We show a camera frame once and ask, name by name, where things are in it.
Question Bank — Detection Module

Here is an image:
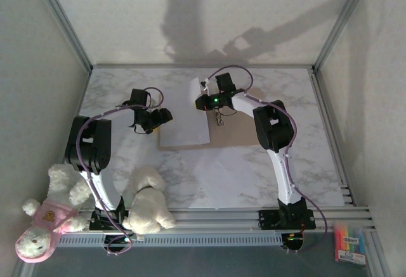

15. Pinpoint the white paper sheet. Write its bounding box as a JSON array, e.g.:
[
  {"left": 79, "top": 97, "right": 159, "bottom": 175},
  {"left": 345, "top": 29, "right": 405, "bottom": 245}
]
[{"left": 157, "top": 77, "right": 211, "bottom": 148}]

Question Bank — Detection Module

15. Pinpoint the brown cardboard folder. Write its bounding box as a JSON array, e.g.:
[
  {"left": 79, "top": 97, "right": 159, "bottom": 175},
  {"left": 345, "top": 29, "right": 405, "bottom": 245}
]
[{"left": 157, "top": 92, "right": 265, "bottom": 151}]

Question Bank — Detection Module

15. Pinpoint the white plush dog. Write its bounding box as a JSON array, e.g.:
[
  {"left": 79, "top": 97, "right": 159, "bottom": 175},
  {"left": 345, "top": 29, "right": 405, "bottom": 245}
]
[{"left": 122, "top": 164, "right": 177, "bottom": 236}]

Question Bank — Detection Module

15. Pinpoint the white plush toy pink outfit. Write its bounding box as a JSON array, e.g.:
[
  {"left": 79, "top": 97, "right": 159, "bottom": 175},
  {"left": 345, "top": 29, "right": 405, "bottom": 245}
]
[{"left": 15, "top": 164, "right": 99, "bottom": 264}]

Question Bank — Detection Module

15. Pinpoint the highlighter pen pack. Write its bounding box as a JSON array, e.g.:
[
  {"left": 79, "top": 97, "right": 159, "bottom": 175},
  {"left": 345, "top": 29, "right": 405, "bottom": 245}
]
[{"left": 333, "top": 222, "right": 369, "bottom": 264}]

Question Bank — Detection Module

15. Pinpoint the aluminium back rail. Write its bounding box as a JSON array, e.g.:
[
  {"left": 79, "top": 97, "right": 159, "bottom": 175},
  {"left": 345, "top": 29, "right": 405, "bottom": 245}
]
[{"left": 90, "top": 63, "right": 317, "bottom": 70}]

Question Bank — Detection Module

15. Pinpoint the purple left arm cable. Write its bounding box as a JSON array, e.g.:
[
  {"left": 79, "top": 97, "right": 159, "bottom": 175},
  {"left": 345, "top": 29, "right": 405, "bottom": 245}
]
[{"left": 75, "top": 86, "right": 165, "bottom": 256}]

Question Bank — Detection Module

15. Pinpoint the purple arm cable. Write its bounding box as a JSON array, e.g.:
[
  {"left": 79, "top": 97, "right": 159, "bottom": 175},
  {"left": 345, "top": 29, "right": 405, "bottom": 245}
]
[
  {"left": 204, "top": 65, "right": 329, "bottom": 255},
  {"left": 75, "top": 86, "right": 165, "bottom": 256}
]

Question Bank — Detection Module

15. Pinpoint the aluminium front rail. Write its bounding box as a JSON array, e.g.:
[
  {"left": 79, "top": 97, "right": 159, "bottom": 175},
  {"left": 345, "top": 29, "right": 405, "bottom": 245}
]
[{"left": 75, "top": 206, "right": 375, "bottom": 232}]

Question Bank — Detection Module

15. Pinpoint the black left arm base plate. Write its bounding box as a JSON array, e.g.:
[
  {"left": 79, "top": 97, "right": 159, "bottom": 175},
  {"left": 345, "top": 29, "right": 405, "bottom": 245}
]
[{"left": 89, "top": 209, "right": 134, "bottom": 231}]

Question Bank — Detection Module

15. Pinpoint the grey slotted cable duct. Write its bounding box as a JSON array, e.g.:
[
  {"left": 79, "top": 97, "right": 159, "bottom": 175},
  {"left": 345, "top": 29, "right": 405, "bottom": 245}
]
[{"left": 56, "top": 229, "right": 284, "bottom": 248}]

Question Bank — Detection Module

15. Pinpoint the aluminium frame post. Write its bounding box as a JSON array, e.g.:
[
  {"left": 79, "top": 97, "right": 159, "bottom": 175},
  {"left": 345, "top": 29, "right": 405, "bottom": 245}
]
[
  {"left": 311, "top": 0, "right": 377, "bottom": 74},
  {"left": 29, "top": 0, "right": 94, "bottom": 72}
]

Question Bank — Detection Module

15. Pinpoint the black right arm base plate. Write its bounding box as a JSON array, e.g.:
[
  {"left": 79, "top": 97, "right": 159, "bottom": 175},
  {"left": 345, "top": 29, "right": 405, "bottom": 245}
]
[{"left": 258, "top": 209, "right": 317, "bottom": 229}]

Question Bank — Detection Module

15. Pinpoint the aluminium side rail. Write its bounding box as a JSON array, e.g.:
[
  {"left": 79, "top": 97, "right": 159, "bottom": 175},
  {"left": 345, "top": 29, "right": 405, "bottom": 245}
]
[{"left": 309, "top": 67, "right": 370, "bottom": 210}]

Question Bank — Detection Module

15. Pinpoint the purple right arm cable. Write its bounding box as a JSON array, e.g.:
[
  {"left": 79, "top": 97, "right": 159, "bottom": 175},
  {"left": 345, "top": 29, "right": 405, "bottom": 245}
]
[{"left": 204, "top": 65, "right": 329, "bottom": 255}]

